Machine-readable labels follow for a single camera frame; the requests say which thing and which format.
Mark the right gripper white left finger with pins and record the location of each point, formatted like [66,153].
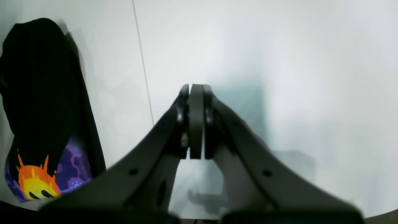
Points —
[137,189]

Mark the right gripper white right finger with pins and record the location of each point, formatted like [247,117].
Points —
[259,187]

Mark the black T-shirt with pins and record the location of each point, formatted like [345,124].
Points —
[56,147]

